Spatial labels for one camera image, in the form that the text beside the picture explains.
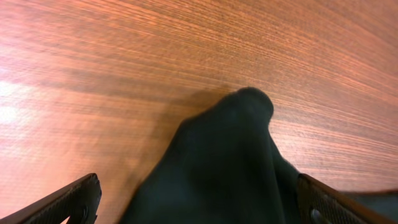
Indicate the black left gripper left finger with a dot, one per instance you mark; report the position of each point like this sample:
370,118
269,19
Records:
77,203

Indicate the black polo shirt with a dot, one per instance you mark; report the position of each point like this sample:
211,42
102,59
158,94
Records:
221,166

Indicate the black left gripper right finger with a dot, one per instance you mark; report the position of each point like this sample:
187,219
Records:
320,204

